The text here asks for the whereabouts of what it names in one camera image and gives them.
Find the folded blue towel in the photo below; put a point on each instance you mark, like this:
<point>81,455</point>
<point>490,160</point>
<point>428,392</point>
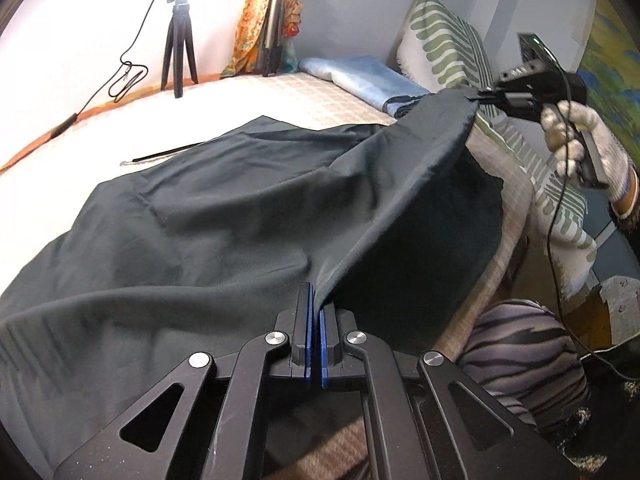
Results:
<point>365,82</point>

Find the small black tripod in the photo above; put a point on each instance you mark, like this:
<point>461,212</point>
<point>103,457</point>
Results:
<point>178,35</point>

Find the person's right hand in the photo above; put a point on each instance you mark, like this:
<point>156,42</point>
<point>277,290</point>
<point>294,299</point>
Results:
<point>605,145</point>

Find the person's striped legging leg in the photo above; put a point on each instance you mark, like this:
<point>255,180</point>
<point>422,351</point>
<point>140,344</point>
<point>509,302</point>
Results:
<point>520,360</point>

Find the dark pants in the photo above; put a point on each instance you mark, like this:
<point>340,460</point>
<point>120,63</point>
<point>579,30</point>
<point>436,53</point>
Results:
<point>225,220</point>

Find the folded metal light stand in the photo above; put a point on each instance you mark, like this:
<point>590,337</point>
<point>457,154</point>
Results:
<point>272,25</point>

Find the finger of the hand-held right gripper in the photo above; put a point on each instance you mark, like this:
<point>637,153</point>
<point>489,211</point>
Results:
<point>482,96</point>

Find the person's right forearm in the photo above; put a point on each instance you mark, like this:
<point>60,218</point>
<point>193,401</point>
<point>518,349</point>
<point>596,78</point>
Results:
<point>627,205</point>

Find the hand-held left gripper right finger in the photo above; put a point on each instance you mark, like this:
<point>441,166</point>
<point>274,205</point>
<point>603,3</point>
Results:
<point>324,345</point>

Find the orange patterned cloth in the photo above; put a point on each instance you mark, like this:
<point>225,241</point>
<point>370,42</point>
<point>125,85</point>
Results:
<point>250,25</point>

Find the colourful wall painting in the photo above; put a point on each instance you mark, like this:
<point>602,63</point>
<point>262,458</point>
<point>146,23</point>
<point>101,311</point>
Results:
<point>612,75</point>

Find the green leaf patterned pillow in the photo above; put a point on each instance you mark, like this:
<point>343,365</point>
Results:
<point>450,45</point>

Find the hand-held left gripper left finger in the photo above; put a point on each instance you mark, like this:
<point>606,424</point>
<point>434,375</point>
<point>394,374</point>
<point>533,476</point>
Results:
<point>308,340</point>

